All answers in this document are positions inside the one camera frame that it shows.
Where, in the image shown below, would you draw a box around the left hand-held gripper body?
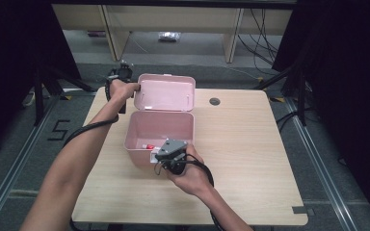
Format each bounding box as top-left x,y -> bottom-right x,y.
107,61 -> 135,84

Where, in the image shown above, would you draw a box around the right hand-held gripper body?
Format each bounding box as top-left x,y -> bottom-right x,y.
154,138 -> 189,176

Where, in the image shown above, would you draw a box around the pink storage box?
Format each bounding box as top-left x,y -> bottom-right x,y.
123,73 -> 197,168

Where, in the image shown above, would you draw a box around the person's left hand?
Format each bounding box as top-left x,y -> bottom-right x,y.
108,79 -> 141,104

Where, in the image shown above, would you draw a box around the person's right hand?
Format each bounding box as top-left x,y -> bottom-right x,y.
166,143 -> 214,197

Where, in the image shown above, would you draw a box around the clear plastic bag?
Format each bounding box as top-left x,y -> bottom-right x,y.
158,31 -> 181,42

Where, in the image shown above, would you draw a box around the light wooden shelf unit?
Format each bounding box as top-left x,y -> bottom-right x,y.
50,3 -> 293,64

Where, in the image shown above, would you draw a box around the black metal stand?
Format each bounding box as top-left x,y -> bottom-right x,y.
33,64 -> 97,127
253,63 -> 310,127

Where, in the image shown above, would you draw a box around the dark curtain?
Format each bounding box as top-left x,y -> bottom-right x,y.
0,0 -> 82,162
271,0 -> 370,224

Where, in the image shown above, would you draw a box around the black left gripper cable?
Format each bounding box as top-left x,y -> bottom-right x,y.
63,78 -> 128,149

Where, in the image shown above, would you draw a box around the white floor cable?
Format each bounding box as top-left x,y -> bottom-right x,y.
22,90 -> 37,108

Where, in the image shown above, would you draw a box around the black floor cables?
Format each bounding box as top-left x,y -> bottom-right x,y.
237,8 -> 281,77

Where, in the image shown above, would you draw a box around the aluminium floor rail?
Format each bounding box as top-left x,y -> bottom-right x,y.
0,92 -> 63,231
283,96 -> 358,231

